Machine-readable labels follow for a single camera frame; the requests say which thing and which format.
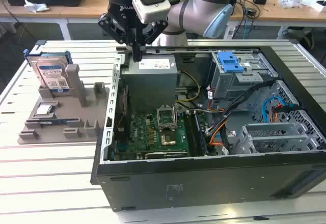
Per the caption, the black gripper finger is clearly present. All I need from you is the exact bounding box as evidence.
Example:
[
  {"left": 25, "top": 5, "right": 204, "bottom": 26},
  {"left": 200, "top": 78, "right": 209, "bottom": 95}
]
[
  {"left": 98, "top": 12, "right": 140, "bottom": 62},
  {"left": 139, "top": 19, "right": 169, "bottom": 62}
]

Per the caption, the blue RAM stick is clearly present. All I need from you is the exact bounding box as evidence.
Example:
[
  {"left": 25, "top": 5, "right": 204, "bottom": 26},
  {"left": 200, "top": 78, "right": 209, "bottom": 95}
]
[{"left": 26, "top": 118, "right": 79, "bottom": 127}]

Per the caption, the crumpled white paper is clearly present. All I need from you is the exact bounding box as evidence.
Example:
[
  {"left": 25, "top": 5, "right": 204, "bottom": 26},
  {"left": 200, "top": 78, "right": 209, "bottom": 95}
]
[{"left": 24, "top": 0, "right": 49, "bottom": 13}]

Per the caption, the black RAM slot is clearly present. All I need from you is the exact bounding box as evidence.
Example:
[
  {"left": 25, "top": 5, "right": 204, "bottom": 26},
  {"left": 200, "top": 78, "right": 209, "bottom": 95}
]
[
  {"left": 183, "top": 111, "right": 196, "bottom": 157},
  {"left": 192, "top": 111, "right": 206, "bottom": 156}
]

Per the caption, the silver CPU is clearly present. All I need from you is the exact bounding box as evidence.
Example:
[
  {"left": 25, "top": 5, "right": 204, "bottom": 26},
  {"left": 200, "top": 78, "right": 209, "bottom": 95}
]
[{"left": 35, "top": 104, "right": 55, "bottom": 115}]

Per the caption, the green motherboard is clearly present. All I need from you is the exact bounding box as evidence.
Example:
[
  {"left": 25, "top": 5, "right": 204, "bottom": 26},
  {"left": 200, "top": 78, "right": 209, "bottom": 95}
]
[{"left": 114, "top": 106, "right": 206, "bottom": 160}]

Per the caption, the black PC case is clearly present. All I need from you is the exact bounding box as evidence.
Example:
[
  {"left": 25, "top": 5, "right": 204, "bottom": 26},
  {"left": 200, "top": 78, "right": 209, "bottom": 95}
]
[{"left": 90, "top": 45, "right": 326, "bottom": 212}]

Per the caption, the black office chair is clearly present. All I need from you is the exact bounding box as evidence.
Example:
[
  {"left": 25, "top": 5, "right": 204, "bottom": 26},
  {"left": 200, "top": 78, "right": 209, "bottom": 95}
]
[{"left": 277, "top": 26, "right": 316, "bottom": 49}]

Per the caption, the blue wire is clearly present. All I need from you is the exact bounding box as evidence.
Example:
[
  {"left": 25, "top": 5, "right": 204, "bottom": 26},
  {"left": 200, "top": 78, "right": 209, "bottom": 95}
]
[{"left": 262, "top": 95, "right": 300, "bottom": 127}]

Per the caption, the hanging blue cable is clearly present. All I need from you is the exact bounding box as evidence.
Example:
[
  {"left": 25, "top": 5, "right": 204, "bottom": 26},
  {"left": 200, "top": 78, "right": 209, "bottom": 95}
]
[{"left": 243, "top": 7, "right": 250, "bottom": 39}]

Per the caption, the yellow and black wire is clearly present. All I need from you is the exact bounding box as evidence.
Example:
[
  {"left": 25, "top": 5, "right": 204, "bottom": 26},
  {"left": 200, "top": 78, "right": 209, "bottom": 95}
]
[{"left": 175, "top": 70, "right": 201, "bottom": 103}]

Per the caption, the silver metal disk bay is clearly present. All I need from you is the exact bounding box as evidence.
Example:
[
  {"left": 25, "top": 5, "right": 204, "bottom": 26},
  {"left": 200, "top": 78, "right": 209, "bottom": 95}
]
[{"left": 210, "top": 51, "right": 279, "bottom": 113}]

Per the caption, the CPU socket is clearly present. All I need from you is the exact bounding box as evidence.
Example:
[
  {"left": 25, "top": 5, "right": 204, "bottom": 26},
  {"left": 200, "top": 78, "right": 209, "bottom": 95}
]
[{"left": 160, "top": 132, "right": 177, "bottom": 146}]

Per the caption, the perforated metal disk bay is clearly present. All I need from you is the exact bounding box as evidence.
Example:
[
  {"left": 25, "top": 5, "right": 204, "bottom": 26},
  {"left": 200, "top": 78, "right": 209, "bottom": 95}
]
[{"left": 239, "top": 110, "right": 326, "bottom": 155}]

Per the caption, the grey-brown parts rack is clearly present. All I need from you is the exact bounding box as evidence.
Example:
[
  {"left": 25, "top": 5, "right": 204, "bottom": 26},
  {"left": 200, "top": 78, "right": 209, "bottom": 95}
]
[{"left": 17, "top": 64, "right": 111, "bottom": 145}]

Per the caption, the orange and red power wire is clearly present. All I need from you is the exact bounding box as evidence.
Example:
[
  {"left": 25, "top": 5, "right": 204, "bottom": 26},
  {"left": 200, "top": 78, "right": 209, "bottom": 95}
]
[{"left": 271, "top": 104, "right": 301, "bottom": 123}]

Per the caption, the blue disk carrier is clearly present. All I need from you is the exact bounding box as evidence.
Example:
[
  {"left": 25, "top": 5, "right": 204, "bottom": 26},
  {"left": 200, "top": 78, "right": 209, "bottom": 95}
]
[{"left": 218, "top": 52, "right": 242, "bottom": 74}]

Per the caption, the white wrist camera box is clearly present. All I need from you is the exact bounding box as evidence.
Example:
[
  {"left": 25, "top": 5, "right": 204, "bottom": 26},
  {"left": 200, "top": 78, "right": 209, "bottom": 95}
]
[{"left": 131, "top": 0, "right": 171, "bottom": 24}]

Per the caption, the grey power supply unit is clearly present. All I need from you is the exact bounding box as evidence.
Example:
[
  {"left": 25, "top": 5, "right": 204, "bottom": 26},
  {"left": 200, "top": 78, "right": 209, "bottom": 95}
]
[{"left": 121, "top": 54, "right": 178, "bottom": 114}]

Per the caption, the wooden desk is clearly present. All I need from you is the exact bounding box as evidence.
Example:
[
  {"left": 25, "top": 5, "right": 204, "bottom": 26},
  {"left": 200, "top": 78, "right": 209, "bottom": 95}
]
[
  {"left": 0, "top": 0, "right": 158, "bottom": 24},
  {"left": 229, "top": 0, "right": 326, "bottom": 22}
]

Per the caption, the black wire bundle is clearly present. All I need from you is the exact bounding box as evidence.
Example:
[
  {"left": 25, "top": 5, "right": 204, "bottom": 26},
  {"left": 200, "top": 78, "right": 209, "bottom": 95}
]
[{"left": 206, "top": 80, "right": 277, "bottom": 135}]

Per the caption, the hard disk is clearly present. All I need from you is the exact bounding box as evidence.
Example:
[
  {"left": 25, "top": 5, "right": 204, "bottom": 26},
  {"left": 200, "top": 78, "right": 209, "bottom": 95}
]
[{"left": 23, "top": 49, "right": 74, "bottom": 94}]

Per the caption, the metal socket cover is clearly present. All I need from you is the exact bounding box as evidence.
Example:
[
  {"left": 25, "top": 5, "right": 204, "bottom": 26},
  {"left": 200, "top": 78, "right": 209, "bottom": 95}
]
[{"left": 156, "top": 105, "right": 178, "bottom": 131}]

